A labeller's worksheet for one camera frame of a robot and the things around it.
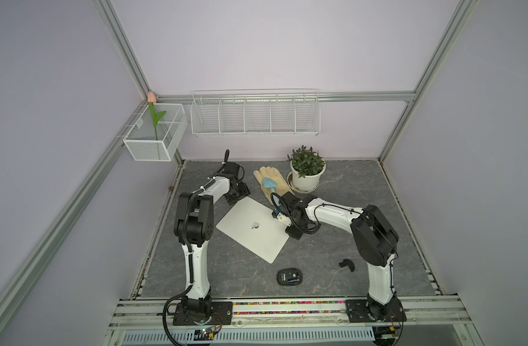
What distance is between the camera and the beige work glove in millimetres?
1099

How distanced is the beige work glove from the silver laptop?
0.13m

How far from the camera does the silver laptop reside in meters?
0.89
